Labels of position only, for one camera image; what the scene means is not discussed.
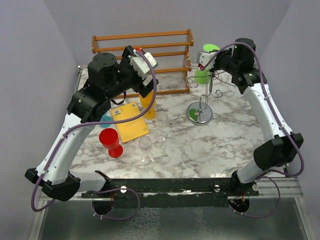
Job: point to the clear round wine glass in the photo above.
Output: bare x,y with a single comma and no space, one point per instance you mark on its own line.
145,146

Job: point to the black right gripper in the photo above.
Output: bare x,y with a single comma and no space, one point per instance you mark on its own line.
227,52

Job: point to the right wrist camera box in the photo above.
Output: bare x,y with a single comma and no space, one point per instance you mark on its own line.
204,59

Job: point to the chrome wine glass rack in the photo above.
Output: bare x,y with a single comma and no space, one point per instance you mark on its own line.
199,112

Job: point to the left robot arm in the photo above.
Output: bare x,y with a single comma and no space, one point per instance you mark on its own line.
107,79

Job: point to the yellow book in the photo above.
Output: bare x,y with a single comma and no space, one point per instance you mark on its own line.
133,129

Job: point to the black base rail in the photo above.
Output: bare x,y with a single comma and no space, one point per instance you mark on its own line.
181,192

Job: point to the clear champagne flute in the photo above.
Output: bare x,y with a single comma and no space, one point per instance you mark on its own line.
161,120

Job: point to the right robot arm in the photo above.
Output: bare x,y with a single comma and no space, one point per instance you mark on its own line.
281,144

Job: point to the red plastic wine glass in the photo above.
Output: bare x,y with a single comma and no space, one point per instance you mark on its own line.
109,138

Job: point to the wooden shelf rack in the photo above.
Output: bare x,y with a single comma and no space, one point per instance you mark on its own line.
171,49

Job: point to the blue plastic wine glass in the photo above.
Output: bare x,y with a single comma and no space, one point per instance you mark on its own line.
106,118

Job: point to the green plastic wine glass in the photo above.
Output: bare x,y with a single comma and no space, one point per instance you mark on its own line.
202,76

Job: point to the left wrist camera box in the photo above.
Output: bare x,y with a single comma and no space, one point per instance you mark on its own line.
140,65

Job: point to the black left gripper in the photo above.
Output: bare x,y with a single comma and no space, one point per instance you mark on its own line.
140,87

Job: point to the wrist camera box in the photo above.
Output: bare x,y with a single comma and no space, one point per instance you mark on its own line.
204,59
140,65

